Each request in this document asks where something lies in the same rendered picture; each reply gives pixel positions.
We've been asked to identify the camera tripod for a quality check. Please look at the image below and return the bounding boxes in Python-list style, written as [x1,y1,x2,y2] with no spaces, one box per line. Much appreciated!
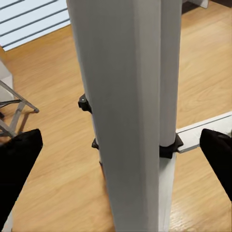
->
[66,0,232,232]

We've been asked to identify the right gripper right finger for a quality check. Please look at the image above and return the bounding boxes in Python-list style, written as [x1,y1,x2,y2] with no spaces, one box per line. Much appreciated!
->
[200,129,232,201]

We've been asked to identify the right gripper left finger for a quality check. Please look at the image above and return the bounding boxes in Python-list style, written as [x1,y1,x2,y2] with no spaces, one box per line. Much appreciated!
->
[0,129,42,232]

